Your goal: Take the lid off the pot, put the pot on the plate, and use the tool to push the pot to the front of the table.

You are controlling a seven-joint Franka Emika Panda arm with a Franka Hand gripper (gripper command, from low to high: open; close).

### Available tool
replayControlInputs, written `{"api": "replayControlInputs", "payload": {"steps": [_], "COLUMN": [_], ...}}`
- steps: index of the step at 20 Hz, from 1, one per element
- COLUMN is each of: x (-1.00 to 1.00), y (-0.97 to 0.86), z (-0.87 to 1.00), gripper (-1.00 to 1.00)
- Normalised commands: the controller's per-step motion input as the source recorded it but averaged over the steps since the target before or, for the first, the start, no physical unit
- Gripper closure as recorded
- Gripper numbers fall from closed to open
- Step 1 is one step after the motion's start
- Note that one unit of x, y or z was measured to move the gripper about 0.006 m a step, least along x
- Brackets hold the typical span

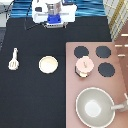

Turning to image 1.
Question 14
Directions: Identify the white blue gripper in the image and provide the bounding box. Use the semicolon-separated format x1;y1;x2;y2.
46;14;63;28

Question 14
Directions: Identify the cream slotted spatula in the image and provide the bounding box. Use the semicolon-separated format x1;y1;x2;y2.
8;48;19;70

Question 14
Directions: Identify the pink small pot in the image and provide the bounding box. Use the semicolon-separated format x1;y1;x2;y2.
75;67;92;78

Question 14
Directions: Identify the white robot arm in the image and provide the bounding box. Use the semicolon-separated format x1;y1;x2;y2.
32;0;77;28

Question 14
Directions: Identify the cream round plate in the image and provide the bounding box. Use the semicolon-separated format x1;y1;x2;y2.
39;56;58;74

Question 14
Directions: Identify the wooden shelf rack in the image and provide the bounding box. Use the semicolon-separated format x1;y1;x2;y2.
103;0;128;40

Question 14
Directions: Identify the pink stove board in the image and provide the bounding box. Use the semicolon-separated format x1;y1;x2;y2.
66;42;128;128

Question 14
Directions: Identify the black table mat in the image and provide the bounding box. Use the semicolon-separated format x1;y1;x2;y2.
0;16;110;128

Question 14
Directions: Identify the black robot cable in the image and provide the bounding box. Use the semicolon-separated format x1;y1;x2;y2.
25;20;48;31

